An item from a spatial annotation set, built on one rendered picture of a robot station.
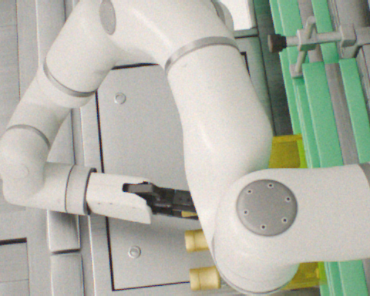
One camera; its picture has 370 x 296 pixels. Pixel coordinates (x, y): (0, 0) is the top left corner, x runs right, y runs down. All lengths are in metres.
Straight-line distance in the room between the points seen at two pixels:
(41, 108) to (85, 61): 0.21
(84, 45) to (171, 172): 0.42
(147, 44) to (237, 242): 0.26
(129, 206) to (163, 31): 0.40
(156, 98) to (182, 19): 0.58
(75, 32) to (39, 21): 0.51
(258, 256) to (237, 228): 0.03
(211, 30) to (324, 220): 0.24
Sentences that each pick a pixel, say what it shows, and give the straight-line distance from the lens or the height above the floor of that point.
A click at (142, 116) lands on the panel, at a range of 1.42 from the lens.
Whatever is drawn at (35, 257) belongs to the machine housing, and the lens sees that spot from 1.39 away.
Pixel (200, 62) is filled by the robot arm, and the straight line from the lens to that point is 0.83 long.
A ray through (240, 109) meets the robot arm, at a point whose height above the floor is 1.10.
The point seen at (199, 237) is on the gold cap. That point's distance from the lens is 1.19.
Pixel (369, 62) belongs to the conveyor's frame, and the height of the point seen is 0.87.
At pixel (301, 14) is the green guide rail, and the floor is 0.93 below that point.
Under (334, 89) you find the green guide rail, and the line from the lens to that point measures 1.16.
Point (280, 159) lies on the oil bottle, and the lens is 1.22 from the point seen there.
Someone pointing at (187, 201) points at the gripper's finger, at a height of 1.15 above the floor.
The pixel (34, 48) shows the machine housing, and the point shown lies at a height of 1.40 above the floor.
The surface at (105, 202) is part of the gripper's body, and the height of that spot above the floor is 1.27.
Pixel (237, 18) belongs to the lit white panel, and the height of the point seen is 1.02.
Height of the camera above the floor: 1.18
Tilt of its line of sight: 1 degrees down
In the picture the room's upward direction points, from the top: 96 degrees counter-clockwise
